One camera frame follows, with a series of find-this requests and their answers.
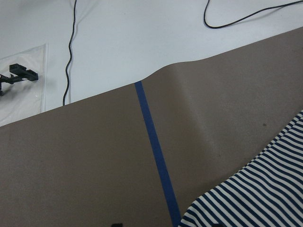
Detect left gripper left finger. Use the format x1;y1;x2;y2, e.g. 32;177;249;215
111;223;123;227

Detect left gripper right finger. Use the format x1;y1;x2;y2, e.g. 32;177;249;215
211;223;223;227

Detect navy white striped polo shirt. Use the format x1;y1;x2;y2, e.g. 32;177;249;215
179;113;303;227

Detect brown table mat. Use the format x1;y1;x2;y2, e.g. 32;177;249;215
0;28;303;227

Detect clear plastic sheet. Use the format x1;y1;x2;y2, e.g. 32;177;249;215
0;44;48;126

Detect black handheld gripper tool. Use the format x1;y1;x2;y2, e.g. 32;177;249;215
0;63;39;96

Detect black cable on table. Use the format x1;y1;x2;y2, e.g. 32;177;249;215
62;0;78;106

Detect looping black cable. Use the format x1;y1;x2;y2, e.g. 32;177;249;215
203;0;303;29

